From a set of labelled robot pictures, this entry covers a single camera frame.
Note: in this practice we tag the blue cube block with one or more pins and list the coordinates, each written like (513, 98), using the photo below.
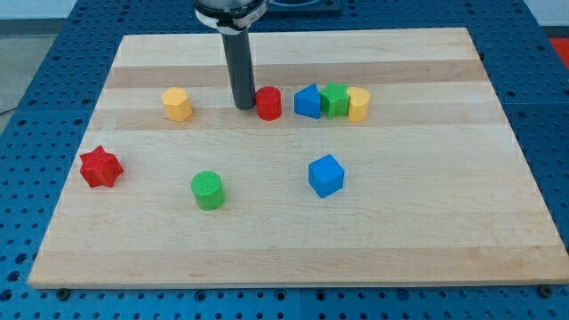
(326, 176)

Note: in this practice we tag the red cylinder block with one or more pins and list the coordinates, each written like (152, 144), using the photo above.
(268, 103)

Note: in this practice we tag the blue triangle block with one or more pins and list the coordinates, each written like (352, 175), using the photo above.
(307, 102)

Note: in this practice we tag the red star block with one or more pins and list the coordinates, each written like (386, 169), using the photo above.
(100, 168)

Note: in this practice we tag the yellow hexagon block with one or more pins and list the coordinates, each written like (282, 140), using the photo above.
(177, 104)

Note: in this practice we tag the green star block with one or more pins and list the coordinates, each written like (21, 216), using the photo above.
(334, 100)

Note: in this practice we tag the yellow half-round block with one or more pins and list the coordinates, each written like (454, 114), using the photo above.
(359, 101)

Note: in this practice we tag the green cylinder block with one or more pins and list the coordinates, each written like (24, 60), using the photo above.
(207, 188)

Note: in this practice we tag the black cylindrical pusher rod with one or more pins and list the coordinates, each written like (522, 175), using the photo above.
(240, 72)

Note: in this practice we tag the wooden board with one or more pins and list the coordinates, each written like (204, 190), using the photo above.
(436, 192)

